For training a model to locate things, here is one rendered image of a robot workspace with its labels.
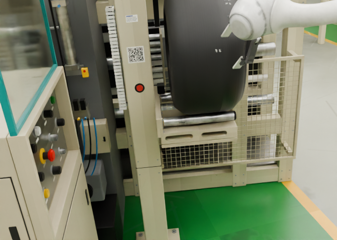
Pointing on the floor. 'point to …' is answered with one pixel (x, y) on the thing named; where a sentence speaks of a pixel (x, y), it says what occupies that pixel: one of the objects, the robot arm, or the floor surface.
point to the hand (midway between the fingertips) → (231, 50)
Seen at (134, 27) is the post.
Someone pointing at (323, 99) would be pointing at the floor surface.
